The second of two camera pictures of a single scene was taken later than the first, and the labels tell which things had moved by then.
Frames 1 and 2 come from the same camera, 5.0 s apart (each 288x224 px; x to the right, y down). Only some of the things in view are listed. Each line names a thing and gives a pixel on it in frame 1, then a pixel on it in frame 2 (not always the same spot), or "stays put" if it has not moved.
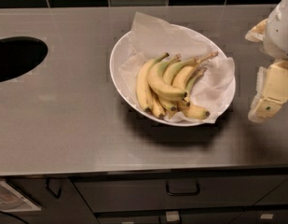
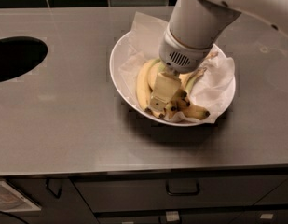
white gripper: [279, 35] -> [178, 57]
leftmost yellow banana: [143, 86] stays put
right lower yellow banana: [188, 109] stays put
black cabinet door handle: [48, 182] stays put
